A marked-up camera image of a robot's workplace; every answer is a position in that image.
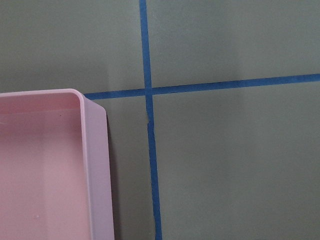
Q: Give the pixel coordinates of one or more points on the pink plastic bin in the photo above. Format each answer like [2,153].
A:
[55,181]

